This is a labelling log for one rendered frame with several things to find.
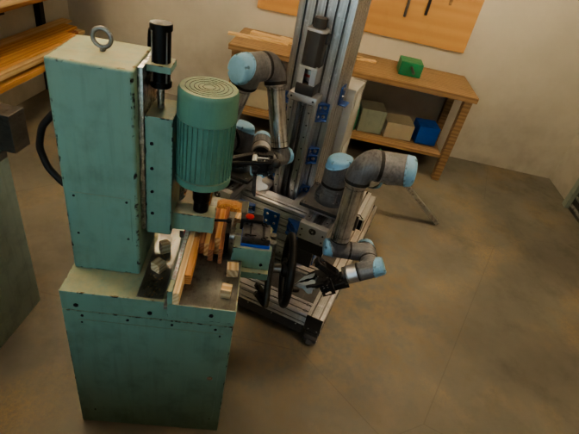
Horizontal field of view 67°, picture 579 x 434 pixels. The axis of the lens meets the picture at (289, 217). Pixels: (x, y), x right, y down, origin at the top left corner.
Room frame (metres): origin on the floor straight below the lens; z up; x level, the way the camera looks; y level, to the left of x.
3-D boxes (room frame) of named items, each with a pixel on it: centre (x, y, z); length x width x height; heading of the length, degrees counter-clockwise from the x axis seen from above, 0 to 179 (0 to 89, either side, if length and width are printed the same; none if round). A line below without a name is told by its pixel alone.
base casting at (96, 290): (1.17, 0.42, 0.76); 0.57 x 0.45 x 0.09; 98
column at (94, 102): (1.15, 0.59, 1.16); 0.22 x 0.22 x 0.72; 8
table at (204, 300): (1.19, 0.19, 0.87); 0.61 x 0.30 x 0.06; 8
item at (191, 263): (1.26, 0.31, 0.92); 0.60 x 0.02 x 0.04; 8
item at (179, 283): (1.17, 0.32, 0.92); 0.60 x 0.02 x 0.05; 8
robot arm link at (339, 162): (1.78, -0.18, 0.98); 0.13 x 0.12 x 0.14; 97
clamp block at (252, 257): (1.20, 0.11, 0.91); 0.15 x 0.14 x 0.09; 8
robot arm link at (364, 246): (1.42, -0.33, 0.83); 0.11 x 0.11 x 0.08; 7
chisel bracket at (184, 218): (1.19, 0.32, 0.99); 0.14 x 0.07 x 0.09; 98
